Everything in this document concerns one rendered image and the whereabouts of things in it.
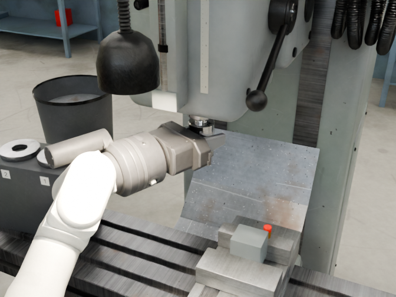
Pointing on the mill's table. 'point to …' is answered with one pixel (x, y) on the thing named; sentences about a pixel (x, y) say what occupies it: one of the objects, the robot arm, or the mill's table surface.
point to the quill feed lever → (252, 102)
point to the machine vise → (274, 246)
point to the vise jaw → (238, 274)
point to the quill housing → (218, 55)
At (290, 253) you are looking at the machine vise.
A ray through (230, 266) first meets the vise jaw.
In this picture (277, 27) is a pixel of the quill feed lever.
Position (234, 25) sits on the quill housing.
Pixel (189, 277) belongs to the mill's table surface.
